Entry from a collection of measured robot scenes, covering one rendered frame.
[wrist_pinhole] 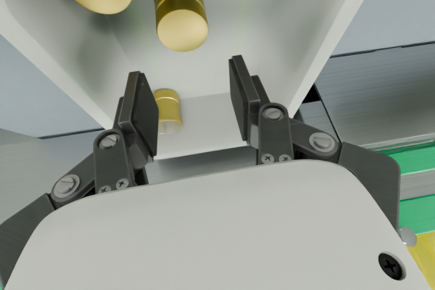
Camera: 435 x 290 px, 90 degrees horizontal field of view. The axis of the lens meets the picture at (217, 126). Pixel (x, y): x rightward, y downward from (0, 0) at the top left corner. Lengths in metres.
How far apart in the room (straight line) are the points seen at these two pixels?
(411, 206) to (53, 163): 0.45
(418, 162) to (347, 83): 0.11
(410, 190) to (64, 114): 0.43
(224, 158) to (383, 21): 0.25
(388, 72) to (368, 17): 0.08
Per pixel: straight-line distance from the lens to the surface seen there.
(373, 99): 0.31
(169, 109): 0.25
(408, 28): 0.37
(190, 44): 0.16
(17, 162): 0.44
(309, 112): 0.27
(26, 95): 0.35
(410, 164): 0.32
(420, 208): 0.31
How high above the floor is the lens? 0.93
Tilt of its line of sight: 26 degrees down
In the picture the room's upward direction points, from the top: 169 degrees clockwise
